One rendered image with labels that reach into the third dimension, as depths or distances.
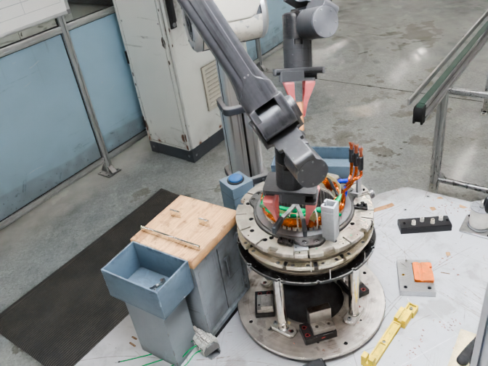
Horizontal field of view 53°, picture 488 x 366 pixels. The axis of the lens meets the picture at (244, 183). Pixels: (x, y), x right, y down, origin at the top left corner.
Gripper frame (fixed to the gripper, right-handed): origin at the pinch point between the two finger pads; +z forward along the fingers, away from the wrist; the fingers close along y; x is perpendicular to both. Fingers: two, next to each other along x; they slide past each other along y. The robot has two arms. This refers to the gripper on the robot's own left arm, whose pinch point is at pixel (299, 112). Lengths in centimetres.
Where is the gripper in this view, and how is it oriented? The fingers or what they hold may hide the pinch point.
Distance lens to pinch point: 104.3
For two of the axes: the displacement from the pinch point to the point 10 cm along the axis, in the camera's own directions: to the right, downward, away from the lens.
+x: 0.3, -2.4, 9.7
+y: 10.0, -0.5, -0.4
